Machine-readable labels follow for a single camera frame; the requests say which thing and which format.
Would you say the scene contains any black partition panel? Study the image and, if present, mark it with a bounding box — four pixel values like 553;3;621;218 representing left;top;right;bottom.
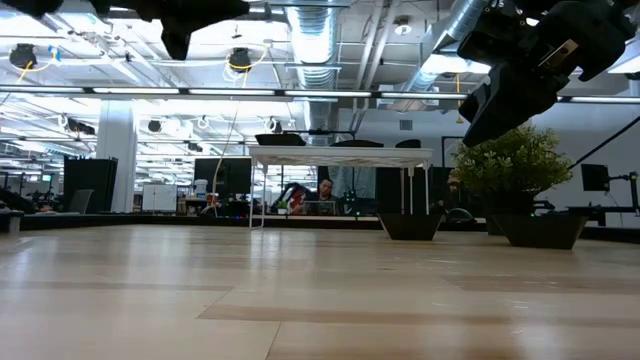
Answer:
374;167;451;215

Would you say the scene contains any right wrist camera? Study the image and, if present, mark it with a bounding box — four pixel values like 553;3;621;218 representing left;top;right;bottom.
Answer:
456;4;532;65

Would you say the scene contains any large silver ventilation duct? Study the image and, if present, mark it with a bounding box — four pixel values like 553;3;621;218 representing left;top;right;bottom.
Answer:
284;0;346;146

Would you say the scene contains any white building pillar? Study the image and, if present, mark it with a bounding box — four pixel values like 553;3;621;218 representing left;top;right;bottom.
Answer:
96;99;138;214

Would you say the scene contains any right arm supply cable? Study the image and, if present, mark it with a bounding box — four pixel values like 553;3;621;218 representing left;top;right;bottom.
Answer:
567;115;640;171

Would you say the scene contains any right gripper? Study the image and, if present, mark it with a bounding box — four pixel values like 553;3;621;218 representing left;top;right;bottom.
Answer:
457;0;637;148

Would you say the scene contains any white low cabinet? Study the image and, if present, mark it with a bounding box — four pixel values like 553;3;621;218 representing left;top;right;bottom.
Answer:
141;183;179;212

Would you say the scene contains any slanted silver ventilation duct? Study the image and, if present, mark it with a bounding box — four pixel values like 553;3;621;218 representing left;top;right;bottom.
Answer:
399;0;491;96

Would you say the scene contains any black background desk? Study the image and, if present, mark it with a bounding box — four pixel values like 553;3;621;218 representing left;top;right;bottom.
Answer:
567;204;640;227

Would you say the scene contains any black computer monitor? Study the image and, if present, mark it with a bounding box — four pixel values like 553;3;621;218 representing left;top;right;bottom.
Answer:
191;158;253;202

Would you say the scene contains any black tall cabinet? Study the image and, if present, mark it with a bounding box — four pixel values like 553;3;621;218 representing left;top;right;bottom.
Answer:
63;156;120;215

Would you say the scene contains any person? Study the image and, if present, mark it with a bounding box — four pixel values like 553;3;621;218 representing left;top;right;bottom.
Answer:
304;177;344;216

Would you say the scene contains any white lattice wire rack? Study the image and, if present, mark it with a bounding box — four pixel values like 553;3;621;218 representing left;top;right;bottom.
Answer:
247;145;435;231

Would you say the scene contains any yellow hanging pendant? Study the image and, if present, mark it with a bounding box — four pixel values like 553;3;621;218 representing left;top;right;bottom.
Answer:
453;73;465;125

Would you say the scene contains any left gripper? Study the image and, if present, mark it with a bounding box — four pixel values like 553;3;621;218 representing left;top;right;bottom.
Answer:
91;0;251;62

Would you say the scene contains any black monitor on arm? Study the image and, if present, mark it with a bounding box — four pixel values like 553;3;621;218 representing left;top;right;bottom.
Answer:
580;163;611;193

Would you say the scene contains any green potted plant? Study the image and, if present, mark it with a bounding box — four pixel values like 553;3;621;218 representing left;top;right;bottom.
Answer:
449;124;575;236

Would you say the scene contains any grey office chair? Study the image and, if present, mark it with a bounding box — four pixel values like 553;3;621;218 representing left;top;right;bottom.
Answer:
68;188;96;215

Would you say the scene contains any black yellow-ringed ceiling speaker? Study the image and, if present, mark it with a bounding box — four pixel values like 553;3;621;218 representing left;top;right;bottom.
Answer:
228;47;253;75

